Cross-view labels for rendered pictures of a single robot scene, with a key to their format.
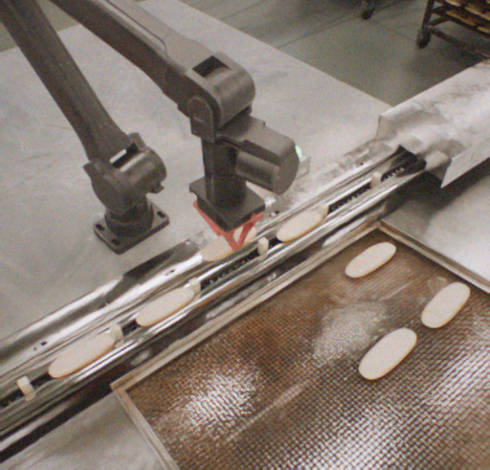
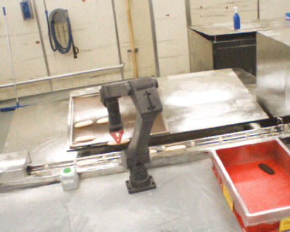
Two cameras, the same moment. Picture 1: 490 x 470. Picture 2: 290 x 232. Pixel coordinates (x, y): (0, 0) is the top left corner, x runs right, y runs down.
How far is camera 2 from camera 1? 1.91 m
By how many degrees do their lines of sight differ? 102
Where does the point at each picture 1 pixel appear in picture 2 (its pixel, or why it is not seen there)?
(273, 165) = not seen: hidden behind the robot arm
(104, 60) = not seen: outside the picture
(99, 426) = (175, 128)
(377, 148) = (31, 175)
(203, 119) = not seen: hidden behind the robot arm
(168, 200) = (119, 191)
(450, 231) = (45, 158)
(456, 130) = (11, 157)
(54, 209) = (168, 200)
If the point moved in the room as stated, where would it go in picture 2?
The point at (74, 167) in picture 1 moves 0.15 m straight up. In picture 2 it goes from (151, 219) to (146, 186)
